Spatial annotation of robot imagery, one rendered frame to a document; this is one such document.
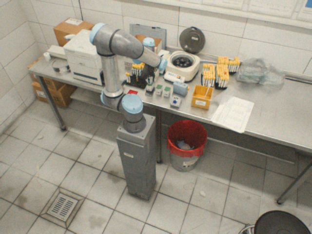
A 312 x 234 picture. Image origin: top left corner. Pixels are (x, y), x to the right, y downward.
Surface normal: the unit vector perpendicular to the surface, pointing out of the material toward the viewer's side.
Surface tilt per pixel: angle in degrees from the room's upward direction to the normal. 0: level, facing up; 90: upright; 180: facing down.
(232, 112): 1
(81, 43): 0
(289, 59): 90
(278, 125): 0
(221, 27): 90
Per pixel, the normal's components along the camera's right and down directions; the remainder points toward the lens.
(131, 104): 0.10, -0.55
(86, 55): -0.37, 0.70
